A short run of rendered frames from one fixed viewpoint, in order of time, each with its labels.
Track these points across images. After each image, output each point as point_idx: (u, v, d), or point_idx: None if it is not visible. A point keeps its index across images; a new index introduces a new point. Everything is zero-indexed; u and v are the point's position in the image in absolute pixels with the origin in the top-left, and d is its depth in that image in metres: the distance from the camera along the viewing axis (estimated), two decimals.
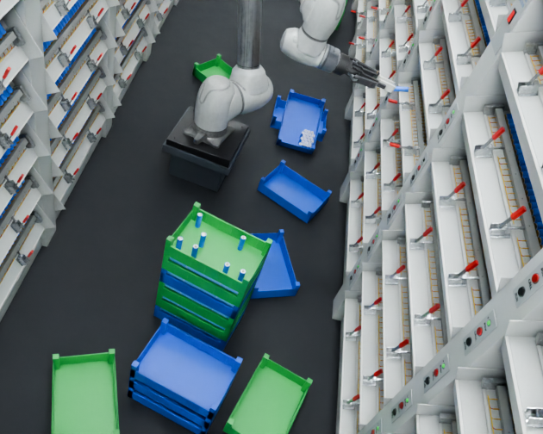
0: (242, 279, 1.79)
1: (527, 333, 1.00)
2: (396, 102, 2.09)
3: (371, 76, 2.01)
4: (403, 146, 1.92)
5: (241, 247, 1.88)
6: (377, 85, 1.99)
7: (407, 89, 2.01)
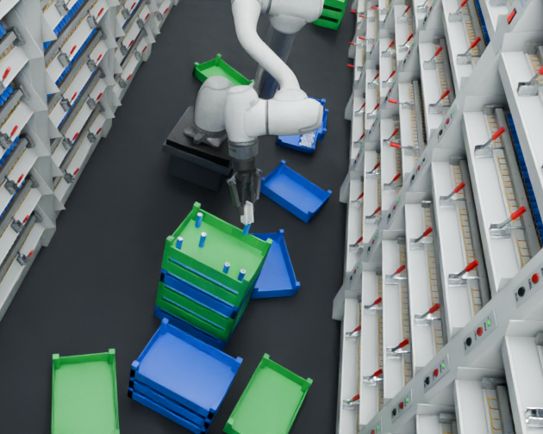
0: (242, 279, 1.79)
1: (527, 333, 1.00)
2: (396, 102, 2.09)
3: (242, 199, 1.75)
4: (403, 146, 1.92)
5: (246, 232, 1.82)
6: (253, 202, 1.79)
7: None
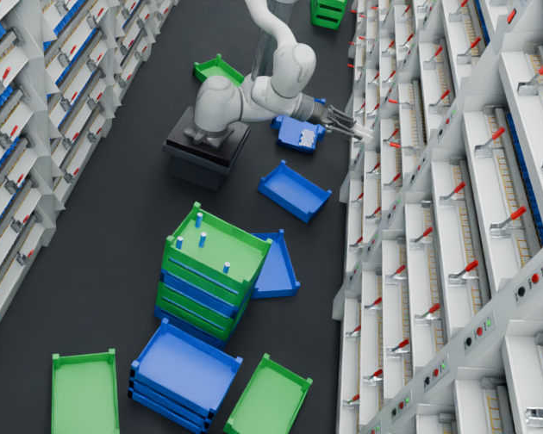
0: None
1: (527, 333, 1.00)
2: (396, 102, 2.09)
3: (348, 131, 1.87)
4: (403, 146, 1.92)
5: None
6: (355, 123, 1.91)
7: None
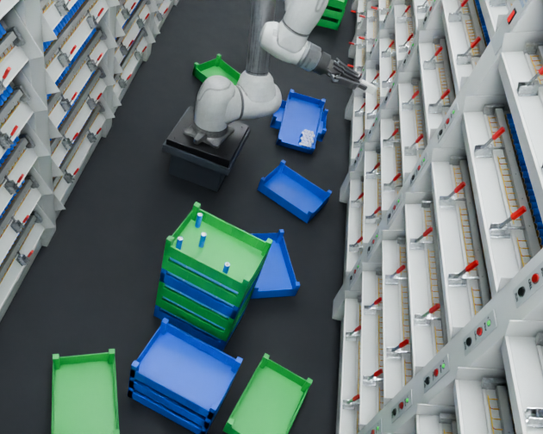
0: None
1: (527, 333, 1.00)
2: (414, 97, 2.07)
3: (352, 80, 1.91)
4: (413, 145, 1.91)
5: None
6: (359, 79, 1.93)
7: None
